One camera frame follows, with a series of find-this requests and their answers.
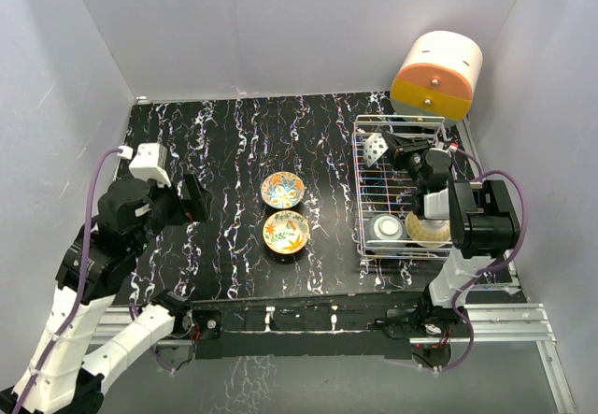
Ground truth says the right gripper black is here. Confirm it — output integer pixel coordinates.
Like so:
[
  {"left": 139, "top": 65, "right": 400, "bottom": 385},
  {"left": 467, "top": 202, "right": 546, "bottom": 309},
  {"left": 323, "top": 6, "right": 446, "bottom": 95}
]
[{"left": 381, "top": 133, "right": 432, "bottom": 191}]

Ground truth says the red rimmed grey bowl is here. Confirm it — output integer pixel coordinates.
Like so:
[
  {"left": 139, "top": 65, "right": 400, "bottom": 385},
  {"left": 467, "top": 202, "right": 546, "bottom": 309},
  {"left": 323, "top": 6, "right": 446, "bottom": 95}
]
[{"left": 364, "top": 213, "right": 407, "bottom": 248}]

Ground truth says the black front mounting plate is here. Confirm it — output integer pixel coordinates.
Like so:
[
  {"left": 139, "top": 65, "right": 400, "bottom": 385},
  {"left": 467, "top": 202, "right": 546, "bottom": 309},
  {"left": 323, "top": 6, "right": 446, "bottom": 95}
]
[{"left": 192, "top": 291, "right": 442, "bottom": 360}]

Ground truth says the blue patterned bowl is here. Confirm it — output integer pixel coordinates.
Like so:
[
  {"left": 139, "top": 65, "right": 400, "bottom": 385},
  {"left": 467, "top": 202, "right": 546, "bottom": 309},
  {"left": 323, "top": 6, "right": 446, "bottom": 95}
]
[{"left": 363, "top": 133, "right": 388, "bottom": 166}]

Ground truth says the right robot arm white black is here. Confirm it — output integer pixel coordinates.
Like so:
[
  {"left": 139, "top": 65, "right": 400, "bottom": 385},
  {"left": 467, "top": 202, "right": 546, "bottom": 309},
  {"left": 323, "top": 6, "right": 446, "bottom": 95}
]
[{"left": 373, "top": 132, "right": 527, "bottom": 338}]

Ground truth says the aluminium frame rail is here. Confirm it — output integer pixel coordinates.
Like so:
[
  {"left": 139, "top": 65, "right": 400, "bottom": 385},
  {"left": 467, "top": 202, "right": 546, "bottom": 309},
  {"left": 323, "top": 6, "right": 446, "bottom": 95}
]
[{"left": 93, "top": 119, "right": 578, "bottom": 414}]

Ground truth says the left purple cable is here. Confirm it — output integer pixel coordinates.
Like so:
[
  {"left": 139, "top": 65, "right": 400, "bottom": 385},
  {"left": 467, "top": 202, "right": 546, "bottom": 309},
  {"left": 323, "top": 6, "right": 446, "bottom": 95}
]
[{"left": 11, "top": 146, "right": 135, "bottom": 414}]

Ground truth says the white wire dish rack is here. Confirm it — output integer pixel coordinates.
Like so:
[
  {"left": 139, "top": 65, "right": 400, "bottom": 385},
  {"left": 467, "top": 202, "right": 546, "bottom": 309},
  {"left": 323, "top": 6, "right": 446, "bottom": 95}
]
[{"left": 352, "top": 114, "right": 449, "bottom": 261}]

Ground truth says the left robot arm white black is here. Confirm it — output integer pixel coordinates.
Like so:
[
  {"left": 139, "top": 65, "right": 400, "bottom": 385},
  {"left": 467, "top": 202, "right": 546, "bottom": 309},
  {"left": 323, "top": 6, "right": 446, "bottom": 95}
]
[{"left": 1, "top": 173, "right": 212, "bottom": 413}]

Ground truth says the pink yellow drawer cabinet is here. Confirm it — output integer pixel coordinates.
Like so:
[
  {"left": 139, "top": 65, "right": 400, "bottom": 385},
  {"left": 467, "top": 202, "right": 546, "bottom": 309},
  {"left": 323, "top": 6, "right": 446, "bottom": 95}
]
[{"left": 390, "top": 31, "right": 483, "bottom": 126}]

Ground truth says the yellow dotted bowl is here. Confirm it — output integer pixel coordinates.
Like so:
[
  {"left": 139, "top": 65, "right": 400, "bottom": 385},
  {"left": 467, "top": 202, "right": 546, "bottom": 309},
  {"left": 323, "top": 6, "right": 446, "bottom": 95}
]
[{"left": 405, "top": 212, "right": 450, "bottom": 249}]

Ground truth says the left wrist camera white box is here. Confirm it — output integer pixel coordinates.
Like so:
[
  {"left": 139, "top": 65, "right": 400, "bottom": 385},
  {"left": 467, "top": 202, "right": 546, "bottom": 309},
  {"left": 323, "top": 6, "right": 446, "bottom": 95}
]
[{"left": 129, "top": 143, "right": 171, "bottom": 188}]

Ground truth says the orange green leaf bowl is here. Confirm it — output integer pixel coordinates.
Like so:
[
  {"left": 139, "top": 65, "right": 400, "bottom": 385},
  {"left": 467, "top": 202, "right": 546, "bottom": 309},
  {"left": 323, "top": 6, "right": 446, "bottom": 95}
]
[{"left": 263, "top": 210, "right": 310, "bottom": 255}]

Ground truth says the orange blue floral bowl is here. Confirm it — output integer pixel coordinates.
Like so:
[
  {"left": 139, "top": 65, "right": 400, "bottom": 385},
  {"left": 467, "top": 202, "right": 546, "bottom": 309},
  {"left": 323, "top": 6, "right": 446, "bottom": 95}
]
[{"left": 261, "top": 171, "right": 306, "bottom": 209}]

